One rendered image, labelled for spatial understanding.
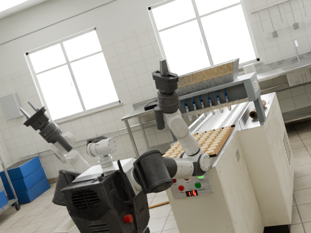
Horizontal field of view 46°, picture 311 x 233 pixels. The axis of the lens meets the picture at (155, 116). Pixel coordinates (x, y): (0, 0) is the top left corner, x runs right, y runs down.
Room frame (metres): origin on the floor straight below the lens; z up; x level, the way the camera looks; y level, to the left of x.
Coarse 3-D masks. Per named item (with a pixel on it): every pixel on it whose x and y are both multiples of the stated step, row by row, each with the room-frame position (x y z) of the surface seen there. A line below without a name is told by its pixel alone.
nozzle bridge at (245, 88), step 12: (228, 84) 2.54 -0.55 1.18; (240, 84) 2.59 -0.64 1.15; (252, 84) 2.50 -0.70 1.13; (180, 96) 2.73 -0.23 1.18; (192, 96) 2.66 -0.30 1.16; (204, 96) 2.71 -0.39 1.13; (228, 96) 2.64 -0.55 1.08; (240, 96) 2.60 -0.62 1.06; (252, 96) 2.49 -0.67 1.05; (180, 108) 2.79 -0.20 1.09; (192, 108) 2.76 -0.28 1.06; (204, 108) 2.67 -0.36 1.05; (216, 108) 2.63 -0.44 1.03; (264, 120) 2.58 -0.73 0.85
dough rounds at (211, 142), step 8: (224, 128) 2.40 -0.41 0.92; (232, 128) 2.41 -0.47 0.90; (200, 136) 2.39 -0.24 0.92; (208, 136) 2.34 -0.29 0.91; (216, 136) 2.27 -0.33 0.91; (224, 136) 2.24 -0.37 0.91; (176, 144) 2.37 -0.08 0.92; (200, 144) 2.19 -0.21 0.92; (208, 144) 2.11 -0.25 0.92; (216, 144) 2.05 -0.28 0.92; (168, 152) 2.23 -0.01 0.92; (176, 152) 2.16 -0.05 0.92; (208, 152) 1.94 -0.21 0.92; (216, 152) 1.97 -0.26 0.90
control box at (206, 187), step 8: (208, 176) 1.93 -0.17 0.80; (176, 184) 2.00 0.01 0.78; (184, 184) 1.98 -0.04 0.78; (192, 184) 1.97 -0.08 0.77; (200, 184) 1.94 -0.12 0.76; (208, 184) 1.93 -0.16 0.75; (176, 192) 2.01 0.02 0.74; (184, 192) 1.99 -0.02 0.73; (192, 192) 1.97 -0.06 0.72; (200, 192) 1.95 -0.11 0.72; (208, 192) 1.93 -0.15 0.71
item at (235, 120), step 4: (244, 104) 3.14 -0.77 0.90; (248, 104) 3.26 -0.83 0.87; (240, 108) 3.04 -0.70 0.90; (244, 108) 3.07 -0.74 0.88; (240, 112) 2.88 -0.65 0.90; (236, 116) 2.75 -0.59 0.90; (240, 116) 2.84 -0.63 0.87; (232, 120) 2.66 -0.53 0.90; (236, 120) 2.70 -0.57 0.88; (232, 124) 2.55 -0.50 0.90; (236, 124) 2.66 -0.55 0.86; (236, 128) 2.63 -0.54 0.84; (232, 132) 2.49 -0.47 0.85; (228, 140) 2.34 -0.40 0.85; (224, 144) 2.24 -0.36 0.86; (220, 152) 2.11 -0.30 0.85; (212, 160) 1.94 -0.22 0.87; (216, 160) 2.00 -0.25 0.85; (212, 164) 1.93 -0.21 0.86
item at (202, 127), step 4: (216, 112) 3.34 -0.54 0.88; (220, 112) 3.47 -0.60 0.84; (208, 116) 3.13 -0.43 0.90; (212, 116) 3.20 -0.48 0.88; (216, 116) 3.30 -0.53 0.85; (204, 120) 3.02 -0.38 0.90; (208, 120) 3.06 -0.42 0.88; (212, 120) 3.17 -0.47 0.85; (200, 124) 2.89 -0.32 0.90; (204, 124) 2.93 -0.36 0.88; (208, 124) 3.03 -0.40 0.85; (196, 128) 2.80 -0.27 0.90; (200, 128) 2.82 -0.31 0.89; (204, 128) 2.90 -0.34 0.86; (192, 132) 2.70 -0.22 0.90; (196, 132) 2.71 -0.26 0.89
